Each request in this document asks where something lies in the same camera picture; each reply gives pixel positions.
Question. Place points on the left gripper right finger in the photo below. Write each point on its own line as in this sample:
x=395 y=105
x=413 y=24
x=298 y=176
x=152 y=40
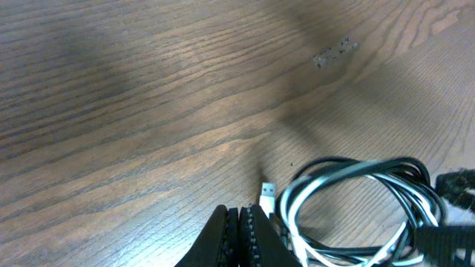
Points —
x=259 y=244

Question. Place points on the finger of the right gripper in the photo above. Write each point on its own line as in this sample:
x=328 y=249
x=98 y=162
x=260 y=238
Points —
x=457 y=188
x=446 y=246

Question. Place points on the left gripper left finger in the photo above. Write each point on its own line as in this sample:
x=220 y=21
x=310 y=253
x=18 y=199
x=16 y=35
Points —
x=217 y=243

